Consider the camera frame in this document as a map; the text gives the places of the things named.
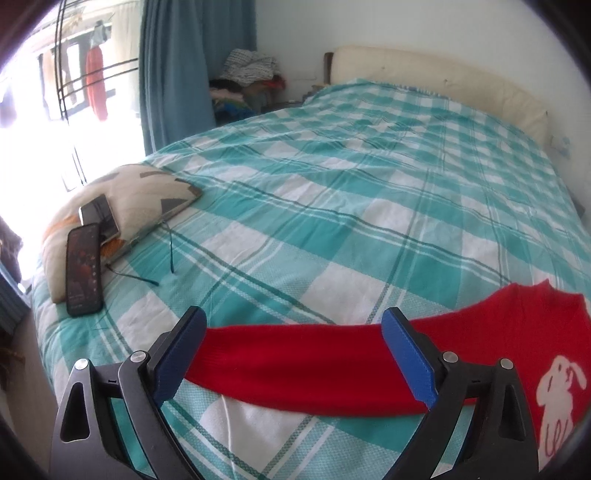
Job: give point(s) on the black smartphone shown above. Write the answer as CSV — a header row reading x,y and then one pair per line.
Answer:
x,y
83,271

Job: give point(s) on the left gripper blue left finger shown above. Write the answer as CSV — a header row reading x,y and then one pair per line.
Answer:
x,y
173,353

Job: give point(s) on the teal white plaid bedspread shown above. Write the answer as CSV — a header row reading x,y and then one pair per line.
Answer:
x,y
366,197

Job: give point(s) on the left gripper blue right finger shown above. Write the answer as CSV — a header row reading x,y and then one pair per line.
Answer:
x,y
414,354

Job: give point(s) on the pile of clothes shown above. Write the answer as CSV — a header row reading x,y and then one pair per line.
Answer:
x,y
248,85

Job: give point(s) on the beige patterned cushion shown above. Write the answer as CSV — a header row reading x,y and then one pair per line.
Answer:
x,y
140,198

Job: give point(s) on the black window grille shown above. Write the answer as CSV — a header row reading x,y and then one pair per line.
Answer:
x,y
80,25

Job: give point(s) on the blue curtain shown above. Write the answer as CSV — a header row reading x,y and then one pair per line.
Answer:
x,y
183,45

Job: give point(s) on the cream padded headboard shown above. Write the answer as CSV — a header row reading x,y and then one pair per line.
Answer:
x,y
458,81

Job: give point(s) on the white wall socket panel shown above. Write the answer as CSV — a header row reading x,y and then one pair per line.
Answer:
x,y
561,145

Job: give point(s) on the red sweater with white rabbit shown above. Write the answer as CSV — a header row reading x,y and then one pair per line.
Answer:
x,y
350,371

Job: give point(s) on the red garment hanging outside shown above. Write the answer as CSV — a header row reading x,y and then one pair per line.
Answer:
x,y
94,83

